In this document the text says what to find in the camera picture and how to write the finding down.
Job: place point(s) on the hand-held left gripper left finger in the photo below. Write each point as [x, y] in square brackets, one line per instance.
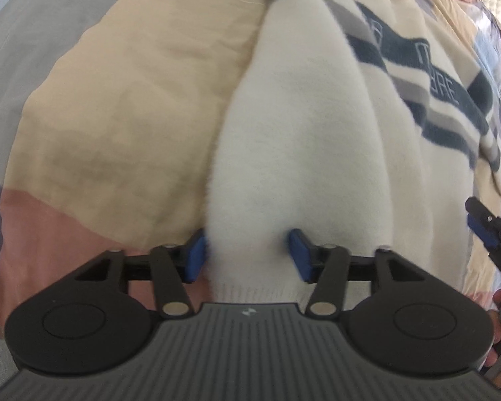
[196, 255]

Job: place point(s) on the cream striped sweater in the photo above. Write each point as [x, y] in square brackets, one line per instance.
[300, 133]

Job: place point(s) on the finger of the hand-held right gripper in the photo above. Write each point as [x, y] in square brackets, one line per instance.
[482, 227]

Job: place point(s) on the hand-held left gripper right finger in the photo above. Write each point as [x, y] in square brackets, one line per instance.
[300, 259]

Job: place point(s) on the patchwork quilt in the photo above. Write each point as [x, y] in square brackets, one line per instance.
[108, 112]

